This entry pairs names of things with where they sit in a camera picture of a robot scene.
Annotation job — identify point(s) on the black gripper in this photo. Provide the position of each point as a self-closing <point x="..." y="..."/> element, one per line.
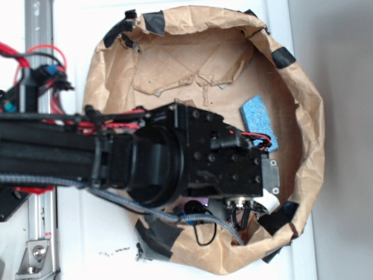
<point x="224" y="162"/>

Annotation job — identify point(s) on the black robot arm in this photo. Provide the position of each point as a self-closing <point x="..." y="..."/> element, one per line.
<point x="156" y="156"/>

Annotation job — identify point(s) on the blue sponge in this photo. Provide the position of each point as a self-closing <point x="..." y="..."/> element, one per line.
<point x="257" y="124"/>

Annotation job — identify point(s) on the brown wood piece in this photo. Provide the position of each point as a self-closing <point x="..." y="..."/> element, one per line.
<point x="189" y="102"/>

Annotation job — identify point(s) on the brown paper bag bin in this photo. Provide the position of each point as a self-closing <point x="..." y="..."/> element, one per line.
<point x="219" y="58"/>

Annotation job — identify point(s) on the metal corner bracket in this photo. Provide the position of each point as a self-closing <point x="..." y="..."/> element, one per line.
<point x="37" y="260"/>

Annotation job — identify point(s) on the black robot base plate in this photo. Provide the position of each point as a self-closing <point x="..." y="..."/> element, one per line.
<point x="12" y="198"/>

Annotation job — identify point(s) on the aluminium extrusion rail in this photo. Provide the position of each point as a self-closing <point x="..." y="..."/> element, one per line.
<point x="43" y="230"/>

